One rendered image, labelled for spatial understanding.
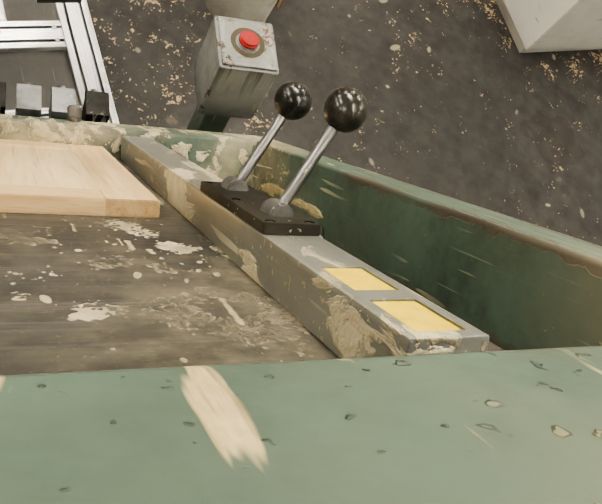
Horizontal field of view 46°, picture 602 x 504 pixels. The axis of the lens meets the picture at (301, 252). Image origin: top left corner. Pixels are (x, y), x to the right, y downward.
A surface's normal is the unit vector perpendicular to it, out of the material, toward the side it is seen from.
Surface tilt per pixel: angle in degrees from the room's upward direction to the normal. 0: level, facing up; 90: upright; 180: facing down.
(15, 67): 0
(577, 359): 54
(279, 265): 90
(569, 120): 0
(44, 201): 36
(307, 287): 90
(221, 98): 90
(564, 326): 90
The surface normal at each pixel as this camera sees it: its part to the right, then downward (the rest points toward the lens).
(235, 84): 0.13, 0.93
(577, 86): 0.37, -0.36
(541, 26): -0.88, 0.16
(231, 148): 0.38, 0.25
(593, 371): 0.11, -0.97
